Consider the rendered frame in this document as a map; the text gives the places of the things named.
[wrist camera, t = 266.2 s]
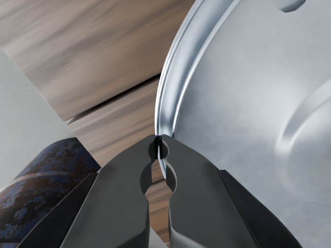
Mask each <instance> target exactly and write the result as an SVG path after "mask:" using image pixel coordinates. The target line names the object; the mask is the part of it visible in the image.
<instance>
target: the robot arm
mask: <svg viewBox="0 0 331 248"><path fill-rule="evenodd" d="M158 150H159V151H160V159H162V160H163V162H164V163H165V164H166V184H167V186H168V187H169V188H170V189H171V191H172V193H173V194H172V196H171V198H170V199H169V202H168V232H169V244H170V248H303V247H302V246H301V245H300V243H299V242H298V241H297V239H296V238H295V237H294V236H293V234H292V233H291V232H290V231H289V230H288V229H287V227H286V226H285V225H284V224H283V223H282V222H281V221H280V220H279V219H278V218H277V217H276V216H275V215H274V214H273V213H272V212H271V211H270V210H269V209H268V208H267V207H266V206H265V205H263V204H262V203H261V202H260V201H259V200H258V199H257V198H256V197H255V196H254V195H253V194H251V193H250V192H249V191H248V190H247V189H246V188H245V187H244V186H243V185H242V184H241V183H239V182H238V181H237V180H236V179H235V178H234V177H233V176H232V175H231V174H230V173H229V172H228V171H226V170H225V169H224V170H219V169H218V168H217V167H216V166H215V165H214V164H213V163H212V162H211V161H210V160H208V159H207V158H206V157H204V156H203V155H201V154H200V153H198V152H197V151H195V150H193V149H191V148H190V147H188V146H186V145H184V144H183V143H181V142H179V141H177V140H176V139H174V138H172V137H170V136H169V135H166V134H162V135H155V134H151V135H149V136H147V137H145V138H144V139H142V140H140V141H139V142H137V143H135V144H134V145H132V146H130V147H129V148H127V149H125V150H124V151H122V152H121V153H119V154H118V155H116V156H115V157H114V158H112V159H111V160H110V161H109V162H107V163H106V164H105V165H104V166H103V167H102V168H101V169H100V170H99V171H98V172H96V173H90V174H89V175H88V176H87V177H85V178H84V179H83V180H82V181H81V182H80V183H79V184H78V185H77V186H76V187H75V188H74V189H73V190H72V191H71V192H70V193H69V194H68V195H67V196H66V197H64V198H63V199H62V200H61V201H60V202H59V203H58V204H57V205H56V206H55V207H54V208H53V209H52V210H51V211H50V212H49V213H48V214H47V215H45V216H44V217H43V218H42V219H41V220H40V221H39V222H38V223H37V224H36V225H35V226H34V228H33V229H32V230H31V231H30V232H29V233H28V234H27V235H26V236H25V238H24V239H23V240H22V241H21V242H20V244H19V245H18V246H17V247H16V248H149V236H150V219H149V203H148V199H147V198H146V197H145V193H146V191H147V189H148V188H149V187H150V186H151V184H152V169H151V166H152V164H153V163H154V162H155V160H156V159H158Z"/></svg>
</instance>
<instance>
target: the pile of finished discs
mask: <svg viewBox="0 0 331 248"><path fill-rule="evenodd" d="M233 1H234V0H196V1H195V3H194V4H193V6H192V7H191V9H190V10H189V12H188V14H187V15H186V17H185V19H184V21H183V22H182V24H181V26H180V28H179V30H178V32H177V34H176V36H175V38H174V40H173V42H172V45H171V47H170V49H169V52H168V54H167V57H166V60H165V63H164V66H163V69H162V73H161V77H160V81H159V86H158V91H157V98H156V108H155V134H156V135H162V134H166V135H169V136H170V137H171V136H172V127H173V121H174V116H175V111H176V107H177V103H178V100H179V97H180V94H181V91H182V89H183V86H184V83H185V81H186V78H187V76H188V73H189V71H190V69H191V67H192V65H193V63H194V61H195V59H196V57H197V55H198V53H199V51H200V49H201V48H202V46H203V44H204V43H205V41H206V39H207V38H208V36H209V35H210V33H211V32H212V30H213V29H214V27H215V26H216V24H217V23H218V21H219V20H220V19H221V17H222V16H223V14H224V13H225V12H226V10H227V9H228V8H229V6H230V5H231V4H232V3H233ZM273 2H274V5H275V7H276V9H279V10H281V11H283V12H285V13H286V12H291V11H295V10H296V9H298V8H299V7H300V6H302V5H303V4H304V3H305V2H306V0H273ZM158 159H159V163H160V166H161V170H162V173H163V175H164V178H165V179H166V164H165V163H164V162H163V160H162V159H160V151H159V150H158Z"/></svg>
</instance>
